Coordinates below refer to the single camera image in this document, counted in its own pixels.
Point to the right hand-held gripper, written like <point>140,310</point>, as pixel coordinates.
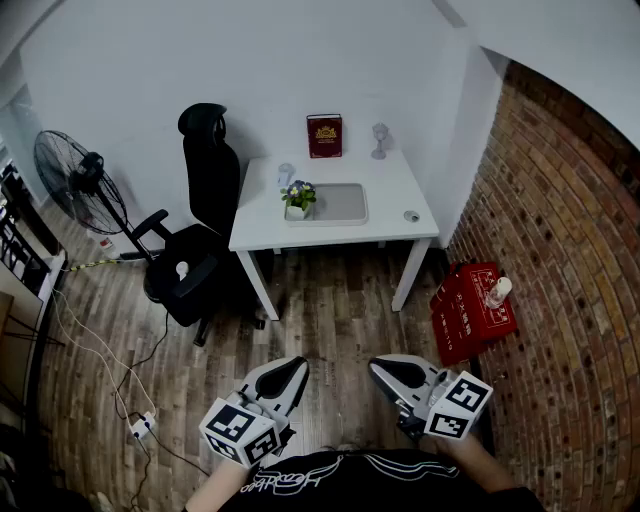
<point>450,410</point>

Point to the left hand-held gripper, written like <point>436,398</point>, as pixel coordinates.
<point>235,425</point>

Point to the grey tray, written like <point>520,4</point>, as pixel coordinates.
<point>340,205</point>

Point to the purple flowers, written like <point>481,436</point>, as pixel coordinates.
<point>298,197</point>

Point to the person's left forearm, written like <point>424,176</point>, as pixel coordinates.
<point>220,487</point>

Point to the person's right forearm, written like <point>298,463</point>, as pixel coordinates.
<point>475,460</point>

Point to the red fire equipment box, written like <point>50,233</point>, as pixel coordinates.
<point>480,290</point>
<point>452,330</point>

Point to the white table leg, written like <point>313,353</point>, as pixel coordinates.
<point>260,285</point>
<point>409,275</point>

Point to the person's black shirt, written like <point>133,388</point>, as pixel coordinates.
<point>365,485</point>

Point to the clear bottle with white cap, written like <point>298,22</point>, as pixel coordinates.
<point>499,290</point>

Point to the white power strip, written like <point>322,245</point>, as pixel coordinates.
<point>142,425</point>

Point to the white handheld fan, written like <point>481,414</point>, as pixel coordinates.
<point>182,270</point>

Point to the pale blue handheld fan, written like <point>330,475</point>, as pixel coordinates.
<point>285,175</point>

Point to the white bottle with red label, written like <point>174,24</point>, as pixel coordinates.
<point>106,246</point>

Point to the black office chair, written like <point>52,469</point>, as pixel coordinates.
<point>210,170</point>

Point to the clear glass goblet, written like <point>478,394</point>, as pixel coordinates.
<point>380,135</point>

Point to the red hardcover book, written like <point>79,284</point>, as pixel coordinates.
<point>325,136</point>

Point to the black standing fan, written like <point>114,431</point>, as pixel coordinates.
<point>85,180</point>

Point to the black metal frame table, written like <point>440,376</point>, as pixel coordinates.
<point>20,320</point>

